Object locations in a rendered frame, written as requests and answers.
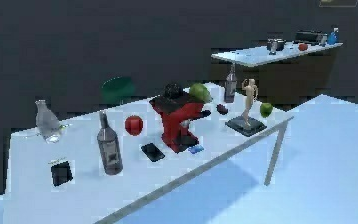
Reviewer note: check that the green apple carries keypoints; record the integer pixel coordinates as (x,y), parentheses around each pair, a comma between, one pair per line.
(266,109)

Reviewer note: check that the green lettuce head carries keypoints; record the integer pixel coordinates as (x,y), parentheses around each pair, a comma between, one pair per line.
(200,92)

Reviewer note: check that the blue spray bottle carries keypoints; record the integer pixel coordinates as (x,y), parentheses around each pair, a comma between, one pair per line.
(333,36)

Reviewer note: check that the framed picture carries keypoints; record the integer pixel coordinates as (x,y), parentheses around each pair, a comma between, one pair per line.
(338,2)

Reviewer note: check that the clear glass vase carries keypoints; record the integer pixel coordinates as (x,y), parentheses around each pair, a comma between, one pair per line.
(47,123)

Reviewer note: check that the black toaster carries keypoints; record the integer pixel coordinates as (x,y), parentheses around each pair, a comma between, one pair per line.
(308,36)

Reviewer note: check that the dark wine bottle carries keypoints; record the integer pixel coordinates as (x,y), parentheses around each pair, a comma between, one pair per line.
(109,146)

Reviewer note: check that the dark small object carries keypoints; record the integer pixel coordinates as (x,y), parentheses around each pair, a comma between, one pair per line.
(222,109)

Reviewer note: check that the blue card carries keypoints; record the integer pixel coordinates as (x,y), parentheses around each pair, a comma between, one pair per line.
(196,149)

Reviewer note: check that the grey glass bottle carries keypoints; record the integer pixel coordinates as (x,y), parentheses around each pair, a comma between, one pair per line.
(230,87)

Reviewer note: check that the black phone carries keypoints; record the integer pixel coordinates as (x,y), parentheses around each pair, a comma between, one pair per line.
(152,152)

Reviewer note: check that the dark kitchen counter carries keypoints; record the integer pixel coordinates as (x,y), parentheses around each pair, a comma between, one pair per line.
(280,70)

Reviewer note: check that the small red tomato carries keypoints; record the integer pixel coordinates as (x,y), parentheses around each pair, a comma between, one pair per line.
(303,47)

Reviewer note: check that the grey salt shaker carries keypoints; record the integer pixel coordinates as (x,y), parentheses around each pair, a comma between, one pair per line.
(323,40)

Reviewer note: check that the black square box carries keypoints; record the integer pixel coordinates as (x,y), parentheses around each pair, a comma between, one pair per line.
(61,173)

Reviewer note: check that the beige figure statue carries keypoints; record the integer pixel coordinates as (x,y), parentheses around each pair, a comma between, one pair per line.
(248,110)

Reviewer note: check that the green bowl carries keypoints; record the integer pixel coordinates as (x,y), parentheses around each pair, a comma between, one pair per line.
(118,89)

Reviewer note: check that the white table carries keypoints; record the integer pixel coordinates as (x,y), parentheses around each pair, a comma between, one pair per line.
(127,173)

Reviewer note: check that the red coffee maker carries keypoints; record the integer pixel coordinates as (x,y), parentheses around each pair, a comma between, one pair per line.
(177,120)

